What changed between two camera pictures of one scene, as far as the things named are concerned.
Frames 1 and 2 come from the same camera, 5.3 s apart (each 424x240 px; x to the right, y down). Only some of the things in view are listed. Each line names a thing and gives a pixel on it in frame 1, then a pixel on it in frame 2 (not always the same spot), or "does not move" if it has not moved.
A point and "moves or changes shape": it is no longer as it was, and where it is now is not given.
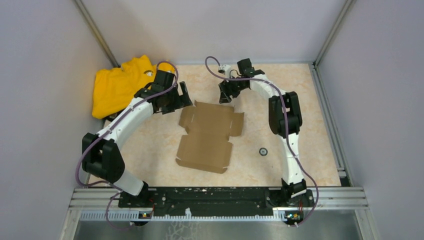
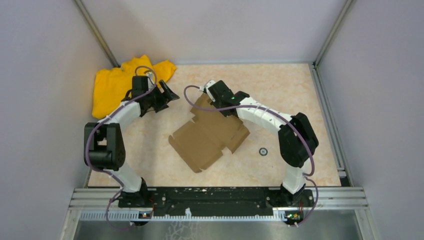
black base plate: x=216 y=202 does not move
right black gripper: x=226 y=92 to x=214 y=103
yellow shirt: x=114 y=87 does not move
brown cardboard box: x=209 y=126 moves or changes shape
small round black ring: x=263 y=151 does not move
